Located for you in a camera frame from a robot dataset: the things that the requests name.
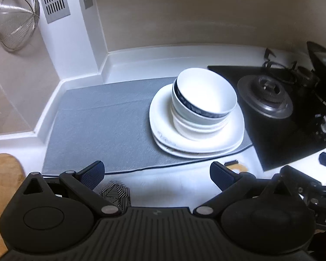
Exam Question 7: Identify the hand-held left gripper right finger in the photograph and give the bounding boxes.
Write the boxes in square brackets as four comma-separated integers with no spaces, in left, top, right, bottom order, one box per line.
[193,162,292,218]

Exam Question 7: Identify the white plate grey flower print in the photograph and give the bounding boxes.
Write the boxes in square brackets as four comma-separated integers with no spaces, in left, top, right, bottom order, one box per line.
[149,83,246,153]

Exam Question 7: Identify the black white striped object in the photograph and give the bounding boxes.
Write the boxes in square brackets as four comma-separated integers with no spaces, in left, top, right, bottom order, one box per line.
[97,180,131,210]

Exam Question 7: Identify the grey counter mat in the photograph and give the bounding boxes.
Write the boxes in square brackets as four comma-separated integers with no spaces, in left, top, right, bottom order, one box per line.
[42,77,255,175]

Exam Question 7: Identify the black pot support grate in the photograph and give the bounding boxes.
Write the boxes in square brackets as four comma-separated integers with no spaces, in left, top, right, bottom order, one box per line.
[263,48,320,88]

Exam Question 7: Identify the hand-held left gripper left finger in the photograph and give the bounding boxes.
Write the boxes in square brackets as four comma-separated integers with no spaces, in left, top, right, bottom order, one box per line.
[16,161,123,219]

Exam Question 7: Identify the plain cream bowl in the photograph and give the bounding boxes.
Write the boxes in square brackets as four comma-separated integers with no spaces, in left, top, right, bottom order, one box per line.
[175,122,227,142]
[173,109,229,136]

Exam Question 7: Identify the black wok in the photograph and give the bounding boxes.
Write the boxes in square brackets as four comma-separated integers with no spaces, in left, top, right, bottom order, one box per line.
[306,41,326,107]

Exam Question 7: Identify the white bowl blue patterned outside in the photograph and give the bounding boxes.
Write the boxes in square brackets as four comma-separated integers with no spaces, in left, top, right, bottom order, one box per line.
[172,68,238,120]

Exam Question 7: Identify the black glass gas stove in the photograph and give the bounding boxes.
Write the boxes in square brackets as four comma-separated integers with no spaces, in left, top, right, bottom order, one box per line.
[208,65,326,172]

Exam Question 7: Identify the metal mesh strainer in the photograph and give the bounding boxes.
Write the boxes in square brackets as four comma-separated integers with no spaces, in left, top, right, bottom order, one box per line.
[0,0,41,52]

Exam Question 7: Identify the blue swirl ceramic bowl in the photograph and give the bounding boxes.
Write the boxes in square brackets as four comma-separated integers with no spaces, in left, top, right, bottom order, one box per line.
[171,85,229,128]

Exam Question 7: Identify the wooden cutting board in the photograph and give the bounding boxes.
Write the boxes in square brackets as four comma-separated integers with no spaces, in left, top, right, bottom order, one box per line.
[0,153,27,257]

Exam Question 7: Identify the round stove burner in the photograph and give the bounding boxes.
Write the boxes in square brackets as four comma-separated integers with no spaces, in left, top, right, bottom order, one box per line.
[237,74,294,119]

